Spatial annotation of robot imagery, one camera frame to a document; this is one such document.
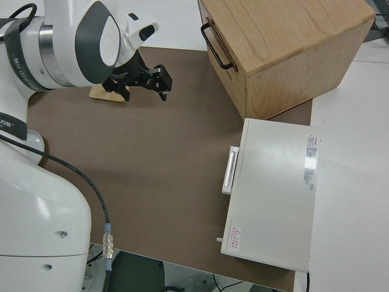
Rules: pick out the brown table mat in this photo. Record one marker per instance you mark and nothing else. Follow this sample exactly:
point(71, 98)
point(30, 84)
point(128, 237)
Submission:
point(158, 164)

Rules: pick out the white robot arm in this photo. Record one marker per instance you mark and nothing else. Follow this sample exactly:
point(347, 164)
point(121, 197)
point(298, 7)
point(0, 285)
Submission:
point(45, 213)

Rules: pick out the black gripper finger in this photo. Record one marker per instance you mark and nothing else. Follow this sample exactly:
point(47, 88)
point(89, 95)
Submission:
point(117, 86)
point(161, 80)

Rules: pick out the light wooden drawer box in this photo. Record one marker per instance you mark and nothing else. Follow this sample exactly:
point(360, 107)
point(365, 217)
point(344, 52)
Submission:
point(288, 45)

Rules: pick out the white toaster oven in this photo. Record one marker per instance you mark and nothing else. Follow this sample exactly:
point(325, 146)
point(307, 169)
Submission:
point(270, 194)

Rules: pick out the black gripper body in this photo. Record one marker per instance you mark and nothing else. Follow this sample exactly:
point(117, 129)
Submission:
point(132, 71)

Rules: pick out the wooden mug rack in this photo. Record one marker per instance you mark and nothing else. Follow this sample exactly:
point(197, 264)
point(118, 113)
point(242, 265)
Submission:
point(99, 94)

